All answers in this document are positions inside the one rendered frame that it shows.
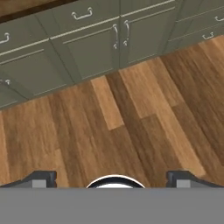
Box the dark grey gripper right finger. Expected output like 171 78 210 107
165 170 224 189

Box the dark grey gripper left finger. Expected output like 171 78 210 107
0 170 58 189

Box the white round thing, black rim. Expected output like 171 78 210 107
85 174 146 189

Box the grey-green cupboard door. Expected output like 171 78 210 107
119 6 177 68
50 17 121 85
0 78 30 111
0 39 74 100

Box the grey-green drawer front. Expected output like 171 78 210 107
35 0 121 40
0 14 51 57
175 0 224 22
119 0 178 18
162 24 224 56
169 13 224 42

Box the silver cupboard door handle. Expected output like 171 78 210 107
111 23 120 50
0 78 12 87
122 19 131 47

